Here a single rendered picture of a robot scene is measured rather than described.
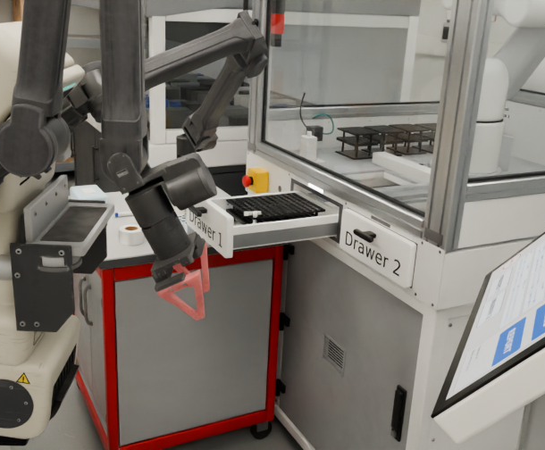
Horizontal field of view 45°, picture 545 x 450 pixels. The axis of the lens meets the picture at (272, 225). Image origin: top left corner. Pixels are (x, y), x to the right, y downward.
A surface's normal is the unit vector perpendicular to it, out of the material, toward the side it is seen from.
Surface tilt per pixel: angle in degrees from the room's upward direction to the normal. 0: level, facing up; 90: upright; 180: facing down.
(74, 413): 0
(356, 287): 90
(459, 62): 90
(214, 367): 90
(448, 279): 90
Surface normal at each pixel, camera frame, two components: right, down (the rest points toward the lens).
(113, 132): -0.04, 0.32
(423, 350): -0.89, 0.11
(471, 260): 0.45, 0.31
